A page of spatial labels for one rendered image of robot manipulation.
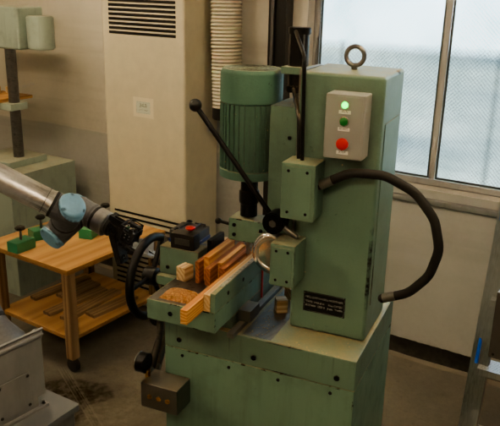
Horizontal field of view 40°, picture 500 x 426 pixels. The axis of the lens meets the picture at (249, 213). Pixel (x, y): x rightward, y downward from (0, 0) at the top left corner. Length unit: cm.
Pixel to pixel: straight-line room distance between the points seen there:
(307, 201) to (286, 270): 20
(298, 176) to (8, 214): 252
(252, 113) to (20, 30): 223
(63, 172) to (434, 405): 241
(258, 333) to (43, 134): 289
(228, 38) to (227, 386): 185
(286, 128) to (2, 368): 100
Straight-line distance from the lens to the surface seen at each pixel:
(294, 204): 178
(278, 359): 194
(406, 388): 332
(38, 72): 453
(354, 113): 170
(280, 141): 189
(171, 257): 213
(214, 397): 210
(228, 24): 338
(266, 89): 189
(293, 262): 183
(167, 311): 192
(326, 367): 190
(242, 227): 204
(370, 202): 181
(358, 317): 193
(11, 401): 208
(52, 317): 350
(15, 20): 394
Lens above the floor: 173
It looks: 18 degrees down
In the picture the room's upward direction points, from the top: 1 degrees clockwise
